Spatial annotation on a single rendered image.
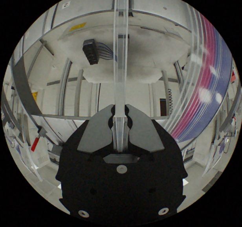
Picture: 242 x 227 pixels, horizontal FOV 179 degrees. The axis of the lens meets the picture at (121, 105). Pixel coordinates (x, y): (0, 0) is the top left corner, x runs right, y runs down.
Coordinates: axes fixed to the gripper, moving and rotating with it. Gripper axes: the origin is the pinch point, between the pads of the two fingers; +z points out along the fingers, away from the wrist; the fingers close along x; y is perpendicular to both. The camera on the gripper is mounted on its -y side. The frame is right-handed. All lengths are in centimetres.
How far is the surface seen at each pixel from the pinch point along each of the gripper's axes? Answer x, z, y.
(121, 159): 0.4, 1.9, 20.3
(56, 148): -25.3, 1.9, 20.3
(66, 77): -31.9, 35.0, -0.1
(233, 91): 438, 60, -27
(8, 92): -462, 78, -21
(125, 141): 1.5, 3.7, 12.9
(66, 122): -12.0, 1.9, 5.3
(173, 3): 7.3, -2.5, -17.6
